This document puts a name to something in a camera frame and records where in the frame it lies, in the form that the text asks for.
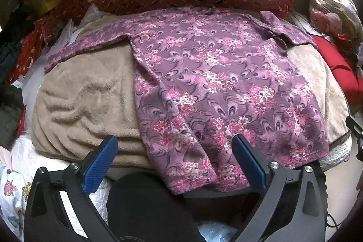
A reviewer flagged purple floral garment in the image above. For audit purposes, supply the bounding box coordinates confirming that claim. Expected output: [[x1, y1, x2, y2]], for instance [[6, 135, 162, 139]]
[[46, 7, 329, 194]]

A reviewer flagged red cushion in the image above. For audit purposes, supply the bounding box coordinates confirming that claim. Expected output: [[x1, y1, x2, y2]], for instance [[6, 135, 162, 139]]
[[311, 35, 362, 105]]

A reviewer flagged cartoon print cloth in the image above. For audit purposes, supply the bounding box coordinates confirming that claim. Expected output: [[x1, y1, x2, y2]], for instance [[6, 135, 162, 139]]
[[1, 163, 31, 241]]

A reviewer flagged black dark garment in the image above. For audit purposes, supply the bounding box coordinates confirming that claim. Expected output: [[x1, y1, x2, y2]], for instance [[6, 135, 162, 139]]
[[106, 173, 205, 242]]

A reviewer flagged beige fleece blanket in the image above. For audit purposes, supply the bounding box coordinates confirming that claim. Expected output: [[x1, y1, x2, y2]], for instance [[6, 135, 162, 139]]
[[31, 16, 350, 169]]

